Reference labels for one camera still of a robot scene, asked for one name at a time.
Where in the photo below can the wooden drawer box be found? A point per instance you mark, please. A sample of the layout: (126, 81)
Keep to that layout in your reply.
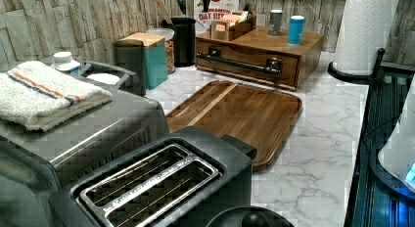
(255, 47)

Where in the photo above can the wooden cutting board tray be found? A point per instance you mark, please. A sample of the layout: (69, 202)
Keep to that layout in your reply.
(259, 117)

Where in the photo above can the black two-slot toaster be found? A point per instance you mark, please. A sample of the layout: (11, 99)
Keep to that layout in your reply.
(183, 179)

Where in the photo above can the teal canister with wooden lid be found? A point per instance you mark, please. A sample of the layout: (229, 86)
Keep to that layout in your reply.
(154, 58)

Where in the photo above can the glass cereal jar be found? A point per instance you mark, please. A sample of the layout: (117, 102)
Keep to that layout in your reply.
(168, 35)

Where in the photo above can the black utensil holder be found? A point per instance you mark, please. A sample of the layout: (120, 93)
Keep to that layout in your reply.
(183, 40)

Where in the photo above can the black dish rack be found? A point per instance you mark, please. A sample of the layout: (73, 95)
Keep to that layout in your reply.
(126, 76)

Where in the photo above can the wooden tea organizer box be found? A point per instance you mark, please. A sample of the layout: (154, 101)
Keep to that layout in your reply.
(227, 31)

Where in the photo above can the dark grey canister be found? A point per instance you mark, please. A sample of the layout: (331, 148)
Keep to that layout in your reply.
(129, 54)

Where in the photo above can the wooden spoon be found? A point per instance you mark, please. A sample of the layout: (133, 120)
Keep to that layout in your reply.
(164, 12)

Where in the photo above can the white plate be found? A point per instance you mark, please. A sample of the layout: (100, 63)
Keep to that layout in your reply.
(105, 78)

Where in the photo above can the cinnamon oat cereal box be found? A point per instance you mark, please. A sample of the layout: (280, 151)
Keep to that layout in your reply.
(216, 10)

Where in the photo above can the grey cup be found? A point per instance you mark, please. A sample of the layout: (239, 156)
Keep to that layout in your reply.
(275, 18)

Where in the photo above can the black pot lid with knob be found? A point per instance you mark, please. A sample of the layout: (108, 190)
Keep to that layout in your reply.
(249, 216)

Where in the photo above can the teal cup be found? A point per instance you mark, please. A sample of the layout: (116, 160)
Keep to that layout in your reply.
(295, 29)

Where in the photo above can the white striped folded towel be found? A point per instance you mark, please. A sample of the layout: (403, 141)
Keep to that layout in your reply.
(40, 97)

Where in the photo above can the black paper towel holder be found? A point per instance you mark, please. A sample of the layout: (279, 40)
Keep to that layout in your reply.
(375, 77)

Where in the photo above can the stainless steel toaster oven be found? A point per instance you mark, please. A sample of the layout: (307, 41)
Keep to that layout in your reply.
(35, 164)

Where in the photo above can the white paper towel roll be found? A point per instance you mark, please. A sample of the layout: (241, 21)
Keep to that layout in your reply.
(365, 28)

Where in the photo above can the black drawer handle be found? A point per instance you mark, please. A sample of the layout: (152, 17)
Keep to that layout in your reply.
(272, 66)

